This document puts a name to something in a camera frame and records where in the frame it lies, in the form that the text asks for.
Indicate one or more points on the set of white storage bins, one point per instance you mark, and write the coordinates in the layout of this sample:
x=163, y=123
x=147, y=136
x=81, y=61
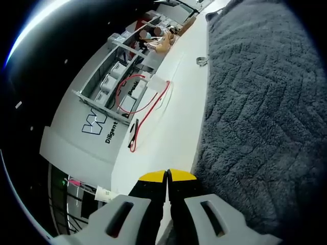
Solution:
x=108, y=83

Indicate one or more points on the grey towel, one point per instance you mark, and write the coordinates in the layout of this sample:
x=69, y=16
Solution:
x=255, y=102

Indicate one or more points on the long ceiling light strip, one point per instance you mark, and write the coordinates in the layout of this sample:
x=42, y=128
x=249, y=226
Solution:
x=28, y=30

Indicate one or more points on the grey metal shelf rack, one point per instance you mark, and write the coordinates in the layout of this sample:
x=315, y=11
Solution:
x=102, y=108

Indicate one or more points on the wooden tray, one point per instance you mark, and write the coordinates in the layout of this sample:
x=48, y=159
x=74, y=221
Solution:
x=186, y=26

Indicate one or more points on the white paper cup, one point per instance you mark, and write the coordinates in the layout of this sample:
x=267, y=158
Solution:
x=103, y=194

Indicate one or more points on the pink-topped white stand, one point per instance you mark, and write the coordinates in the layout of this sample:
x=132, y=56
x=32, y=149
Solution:
x=72, y=182

